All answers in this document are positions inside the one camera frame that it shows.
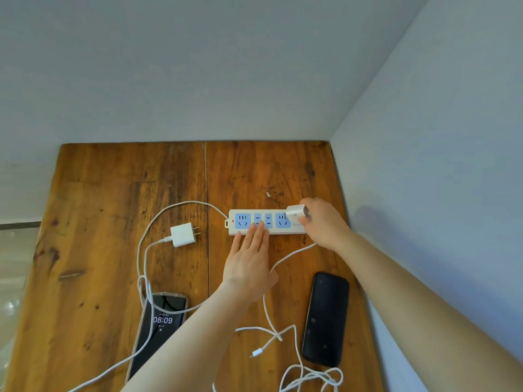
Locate person's right forearm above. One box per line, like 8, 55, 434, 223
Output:
336, 231, 523, 392

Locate white charger with cable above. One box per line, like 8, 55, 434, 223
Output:
67, 201, 229, 392
212, 242, 344, 392

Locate white power strip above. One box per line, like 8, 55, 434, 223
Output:
224, 209, 308, 236

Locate person's left hand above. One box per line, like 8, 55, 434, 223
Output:
222, 220, 279, 305

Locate smartphone with clear case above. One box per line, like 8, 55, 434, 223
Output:
124, 292, 190, 384

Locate person's right hand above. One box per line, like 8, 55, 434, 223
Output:
298, 198, 354, 254

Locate wooden folding table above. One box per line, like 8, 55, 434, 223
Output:
3, 140, 385, 392

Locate black smartphone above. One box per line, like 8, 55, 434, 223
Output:
301, 271, 350, 368

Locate person's left forearm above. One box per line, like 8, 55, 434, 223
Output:
120, 281, 252, 392

